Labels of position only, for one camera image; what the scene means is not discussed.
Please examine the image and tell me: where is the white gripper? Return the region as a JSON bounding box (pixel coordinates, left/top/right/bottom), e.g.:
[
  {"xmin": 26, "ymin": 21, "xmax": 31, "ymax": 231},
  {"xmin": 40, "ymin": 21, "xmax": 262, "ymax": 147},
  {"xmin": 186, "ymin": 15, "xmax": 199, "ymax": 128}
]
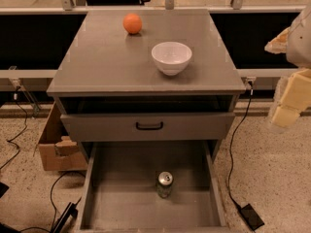
[{"xmin": 264, "ymin": 5, "xmax": 311, "ymax": 128}]

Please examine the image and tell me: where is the grey drawer cabinet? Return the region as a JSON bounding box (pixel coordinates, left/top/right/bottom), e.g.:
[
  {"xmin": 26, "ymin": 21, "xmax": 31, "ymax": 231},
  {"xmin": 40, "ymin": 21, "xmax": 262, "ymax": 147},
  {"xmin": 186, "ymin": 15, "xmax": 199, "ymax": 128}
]
[{"xmin": 48, "ymin": 9, "xmax": 245, "ymax": 152}]

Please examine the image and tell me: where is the closed grey top drawer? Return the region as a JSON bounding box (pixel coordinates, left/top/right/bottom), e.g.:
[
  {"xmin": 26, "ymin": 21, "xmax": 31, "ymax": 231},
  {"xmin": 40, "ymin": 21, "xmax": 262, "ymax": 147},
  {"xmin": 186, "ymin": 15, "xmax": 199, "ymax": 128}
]
[{"xmin": 61, "ymin": 113, "xmax": 235, "ymax": 142}]

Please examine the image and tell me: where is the open grey middle drawer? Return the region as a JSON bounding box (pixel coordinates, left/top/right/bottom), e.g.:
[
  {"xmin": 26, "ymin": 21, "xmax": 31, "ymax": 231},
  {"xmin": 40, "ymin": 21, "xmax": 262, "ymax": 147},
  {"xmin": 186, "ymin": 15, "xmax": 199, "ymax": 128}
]
[{"xmin": 75, "ymin": 141, "xmax": 230, "ymax": 233}]

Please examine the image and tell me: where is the white ceramic bowl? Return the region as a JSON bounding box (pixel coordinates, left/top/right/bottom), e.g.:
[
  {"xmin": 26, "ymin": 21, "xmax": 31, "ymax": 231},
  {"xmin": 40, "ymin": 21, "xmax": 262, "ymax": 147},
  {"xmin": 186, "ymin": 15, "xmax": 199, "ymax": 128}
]
[{"xmin": 151, "ymin": 42, "xmax": 192, "ymax": 76}]

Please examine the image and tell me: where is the black power adapter right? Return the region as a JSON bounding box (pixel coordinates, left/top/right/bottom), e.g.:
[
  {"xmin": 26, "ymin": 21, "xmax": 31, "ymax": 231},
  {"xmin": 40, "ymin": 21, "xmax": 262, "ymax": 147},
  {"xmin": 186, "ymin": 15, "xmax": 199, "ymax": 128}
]
[{"xmin": 239, "ymin": 204, "xmax": 264, "ymax": 231}]

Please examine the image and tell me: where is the orange fruit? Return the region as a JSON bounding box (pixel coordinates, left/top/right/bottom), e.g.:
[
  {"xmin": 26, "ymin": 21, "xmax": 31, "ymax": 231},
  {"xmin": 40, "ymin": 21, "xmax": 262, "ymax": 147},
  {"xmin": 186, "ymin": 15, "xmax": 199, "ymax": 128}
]
[{"xmin": 122, "ymin": 14, "xmax": 142, "ymax": 34}]

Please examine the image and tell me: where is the brown cardboard box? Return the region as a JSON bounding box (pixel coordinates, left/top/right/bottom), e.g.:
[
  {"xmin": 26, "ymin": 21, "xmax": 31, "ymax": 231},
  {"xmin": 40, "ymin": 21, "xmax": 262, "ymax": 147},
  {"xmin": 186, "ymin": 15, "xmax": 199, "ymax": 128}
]
[{"xmin": 38, "ymin": 104, "xmax": 87, "ymax": 171}]

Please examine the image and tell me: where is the black device bottom left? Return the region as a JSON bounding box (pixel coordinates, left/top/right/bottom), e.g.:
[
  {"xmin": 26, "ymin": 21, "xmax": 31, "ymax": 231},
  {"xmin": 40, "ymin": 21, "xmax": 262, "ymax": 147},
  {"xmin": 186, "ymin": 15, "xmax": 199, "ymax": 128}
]
[{"xmin": 50, "ymin": 202, "xmax": 78, "ymax": 233}]

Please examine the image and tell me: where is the black cable right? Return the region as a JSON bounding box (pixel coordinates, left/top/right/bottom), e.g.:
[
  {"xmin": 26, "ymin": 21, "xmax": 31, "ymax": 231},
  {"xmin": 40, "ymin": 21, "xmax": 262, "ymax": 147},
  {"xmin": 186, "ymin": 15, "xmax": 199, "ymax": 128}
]
[{"xmin": 225, "ymin": 80, "xmax": 255, "ymax": 209}]

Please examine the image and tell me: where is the black floor cable left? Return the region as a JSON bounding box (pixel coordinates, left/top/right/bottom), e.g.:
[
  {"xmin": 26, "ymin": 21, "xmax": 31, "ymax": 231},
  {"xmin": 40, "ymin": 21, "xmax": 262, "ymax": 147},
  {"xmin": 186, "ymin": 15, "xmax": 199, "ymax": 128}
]
[{"xmin": 18, "ymin": 170, "xmax": 86, "ymax": 233}]

